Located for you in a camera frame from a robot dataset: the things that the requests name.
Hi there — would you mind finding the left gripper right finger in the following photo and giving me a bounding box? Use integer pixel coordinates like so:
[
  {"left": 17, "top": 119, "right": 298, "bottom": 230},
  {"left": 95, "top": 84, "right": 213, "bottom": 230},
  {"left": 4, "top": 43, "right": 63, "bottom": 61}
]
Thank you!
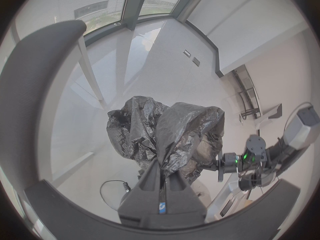
[{"left": 166, "top": 170, "right": 208, "bottom": 224}]

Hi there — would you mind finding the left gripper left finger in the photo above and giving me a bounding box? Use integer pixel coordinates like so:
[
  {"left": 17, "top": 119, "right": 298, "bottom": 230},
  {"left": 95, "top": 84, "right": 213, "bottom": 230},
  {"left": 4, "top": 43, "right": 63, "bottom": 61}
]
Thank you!
[{"left": 118, "top": 158, "right": 166, "bottom": 225}]

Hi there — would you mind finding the black plastic bag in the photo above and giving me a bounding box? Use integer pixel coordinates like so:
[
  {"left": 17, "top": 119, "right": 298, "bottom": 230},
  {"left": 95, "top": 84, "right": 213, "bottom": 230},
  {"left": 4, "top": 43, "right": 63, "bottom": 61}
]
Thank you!
[{"left": 106, "top": 96, "right": 225, "bottom": 185}]

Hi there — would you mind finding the grey chair with white legs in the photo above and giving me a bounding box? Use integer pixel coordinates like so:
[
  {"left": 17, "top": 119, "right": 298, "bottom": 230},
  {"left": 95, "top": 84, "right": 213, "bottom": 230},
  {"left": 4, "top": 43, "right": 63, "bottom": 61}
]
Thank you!
[{"left": 0, "top": 20, "right": 108, "bottom": 201}]

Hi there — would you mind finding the window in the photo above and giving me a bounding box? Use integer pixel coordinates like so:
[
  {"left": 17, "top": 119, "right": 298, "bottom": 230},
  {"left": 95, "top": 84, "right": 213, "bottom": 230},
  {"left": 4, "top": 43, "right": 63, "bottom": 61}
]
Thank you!
[{"left": 10, "top": 0, "right": 209, "bottom": 50}]

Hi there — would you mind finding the black cable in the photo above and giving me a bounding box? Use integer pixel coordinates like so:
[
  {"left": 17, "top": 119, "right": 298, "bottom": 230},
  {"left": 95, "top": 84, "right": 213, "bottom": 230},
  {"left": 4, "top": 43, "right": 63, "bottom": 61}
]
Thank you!
[{"left": 100, "top": 180, "right": 132, "bottom": 211}]

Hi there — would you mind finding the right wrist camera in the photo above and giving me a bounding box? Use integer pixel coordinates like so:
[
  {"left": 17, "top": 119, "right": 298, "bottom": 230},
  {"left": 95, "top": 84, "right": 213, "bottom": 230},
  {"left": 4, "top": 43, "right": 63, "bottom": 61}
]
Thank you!
[{"left": 238, "top": 173, "right": 262, "bottom": 192}]

